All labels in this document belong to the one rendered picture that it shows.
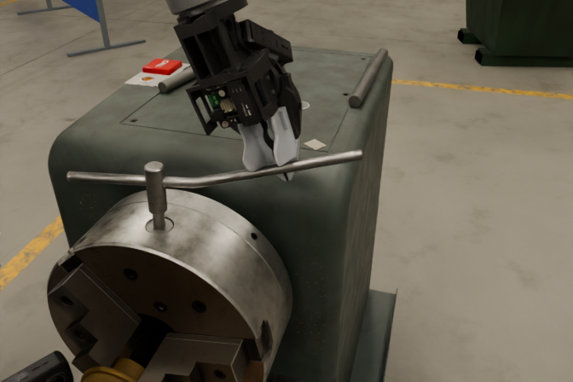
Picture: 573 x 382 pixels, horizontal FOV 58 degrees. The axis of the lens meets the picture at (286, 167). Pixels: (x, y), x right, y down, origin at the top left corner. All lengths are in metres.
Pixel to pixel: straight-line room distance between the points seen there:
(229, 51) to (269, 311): 0.33
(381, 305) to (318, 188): 0.87
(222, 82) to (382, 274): 2.01
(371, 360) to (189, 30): 1.07
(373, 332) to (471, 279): 1.13
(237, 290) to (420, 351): 1.59
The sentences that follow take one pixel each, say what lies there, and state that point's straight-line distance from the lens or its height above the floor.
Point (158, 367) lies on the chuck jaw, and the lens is 0.66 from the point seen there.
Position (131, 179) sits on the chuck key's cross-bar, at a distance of 0.61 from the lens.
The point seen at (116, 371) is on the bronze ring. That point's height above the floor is 1.12.
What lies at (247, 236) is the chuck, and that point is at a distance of 0.67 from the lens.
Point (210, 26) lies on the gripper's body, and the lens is 0.48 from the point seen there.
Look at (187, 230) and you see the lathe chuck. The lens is 0.64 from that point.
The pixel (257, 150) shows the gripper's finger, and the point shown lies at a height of 1.34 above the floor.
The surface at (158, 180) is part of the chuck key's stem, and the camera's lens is 0.60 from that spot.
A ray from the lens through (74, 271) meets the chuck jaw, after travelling 0.68.
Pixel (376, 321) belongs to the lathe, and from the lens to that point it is 1.48.
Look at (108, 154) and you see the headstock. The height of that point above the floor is 1.24.
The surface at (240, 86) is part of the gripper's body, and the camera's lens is 0.49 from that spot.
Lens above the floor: 1.61
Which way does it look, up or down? 30 degrees down
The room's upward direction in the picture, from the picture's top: straight up
